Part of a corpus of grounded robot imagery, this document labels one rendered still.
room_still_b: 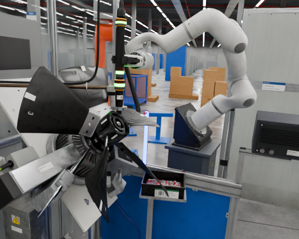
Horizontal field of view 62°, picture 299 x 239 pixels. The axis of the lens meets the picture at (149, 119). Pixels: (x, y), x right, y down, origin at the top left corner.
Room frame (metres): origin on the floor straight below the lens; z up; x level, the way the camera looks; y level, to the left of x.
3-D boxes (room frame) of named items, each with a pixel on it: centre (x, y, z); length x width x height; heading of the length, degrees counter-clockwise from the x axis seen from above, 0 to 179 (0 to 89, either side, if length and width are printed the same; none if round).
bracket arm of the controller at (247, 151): (1.18, -0.58, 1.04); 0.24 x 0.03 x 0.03; 70
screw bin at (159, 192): (1.19, -0.09, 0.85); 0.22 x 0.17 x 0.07; 84
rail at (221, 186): (1.37, -0.08, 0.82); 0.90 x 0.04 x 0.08; 70
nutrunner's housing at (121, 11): (1.06, 0.13, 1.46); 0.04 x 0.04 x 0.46
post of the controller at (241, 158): (1.22, -0.49, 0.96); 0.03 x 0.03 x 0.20; 70
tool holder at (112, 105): (1.06, 0.14, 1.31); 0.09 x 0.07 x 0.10; 105
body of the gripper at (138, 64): (1.16, 0.10, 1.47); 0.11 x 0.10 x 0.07; 160
